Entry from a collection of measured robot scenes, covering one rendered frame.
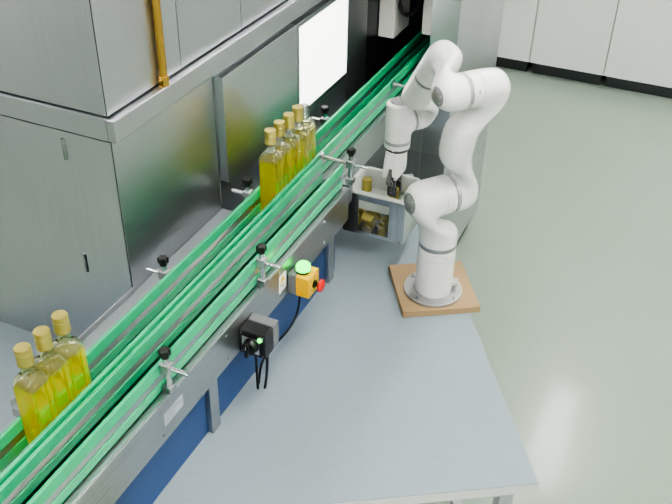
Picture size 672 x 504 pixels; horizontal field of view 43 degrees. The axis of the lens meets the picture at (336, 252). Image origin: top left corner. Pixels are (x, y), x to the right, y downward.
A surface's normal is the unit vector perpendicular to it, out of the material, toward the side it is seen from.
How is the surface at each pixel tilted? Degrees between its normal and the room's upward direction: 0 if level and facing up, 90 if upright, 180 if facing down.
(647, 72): 90
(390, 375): 0
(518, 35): 90
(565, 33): 90
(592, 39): 90
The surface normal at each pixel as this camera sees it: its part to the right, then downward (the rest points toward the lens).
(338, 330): 0.02, -0.82
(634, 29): -0.41, 0.52
